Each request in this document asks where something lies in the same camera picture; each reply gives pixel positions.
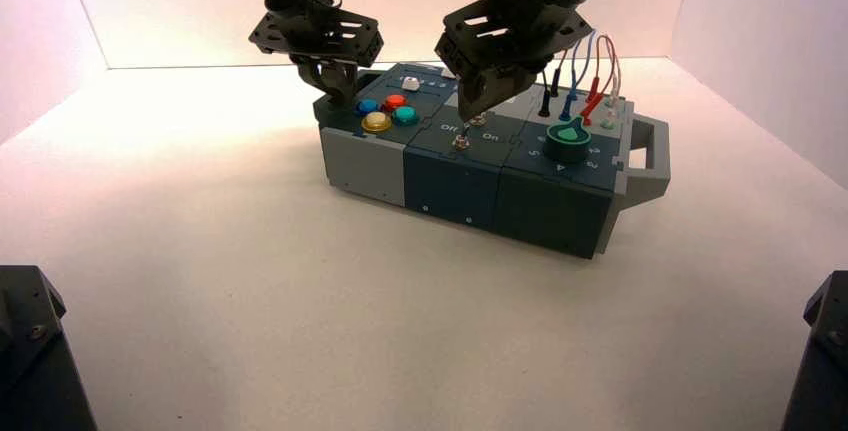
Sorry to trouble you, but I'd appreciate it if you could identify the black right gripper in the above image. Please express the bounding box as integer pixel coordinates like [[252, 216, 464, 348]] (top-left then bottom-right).
[[435, 0, 595, 123]]

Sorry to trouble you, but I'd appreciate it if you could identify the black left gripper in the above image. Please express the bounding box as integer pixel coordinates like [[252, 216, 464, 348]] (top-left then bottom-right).
[[248, 0, 385, 109]]

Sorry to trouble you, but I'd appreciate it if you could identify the teal grey task box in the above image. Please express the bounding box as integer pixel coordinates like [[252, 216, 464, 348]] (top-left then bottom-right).
[[312, 60, 672, 261]]

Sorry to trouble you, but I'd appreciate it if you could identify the yellow round push button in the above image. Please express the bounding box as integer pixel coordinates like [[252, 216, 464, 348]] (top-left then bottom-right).
[[360, 111, 393, 136]]

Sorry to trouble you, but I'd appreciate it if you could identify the green rotary dial knob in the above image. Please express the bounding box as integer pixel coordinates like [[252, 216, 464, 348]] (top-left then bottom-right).
[[543, 116, 593, 165]]

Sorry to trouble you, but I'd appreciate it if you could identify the black jumper cable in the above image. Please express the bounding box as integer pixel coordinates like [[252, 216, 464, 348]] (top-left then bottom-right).
[[537, 60, 565, 119]]

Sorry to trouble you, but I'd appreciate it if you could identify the blue jumper cable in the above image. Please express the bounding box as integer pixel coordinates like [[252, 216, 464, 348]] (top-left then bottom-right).
[[558, 33, 596, 124]]

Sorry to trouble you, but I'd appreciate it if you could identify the red jumper cable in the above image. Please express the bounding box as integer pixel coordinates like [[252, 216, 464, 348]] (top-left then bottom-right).
[[580, 33, 618, 127]]

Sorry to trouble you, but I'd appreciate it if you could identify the white jumper cable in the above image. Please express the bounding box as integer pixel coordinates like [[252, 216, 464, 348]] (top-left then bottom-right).
[[598, 40, 625, 132]]

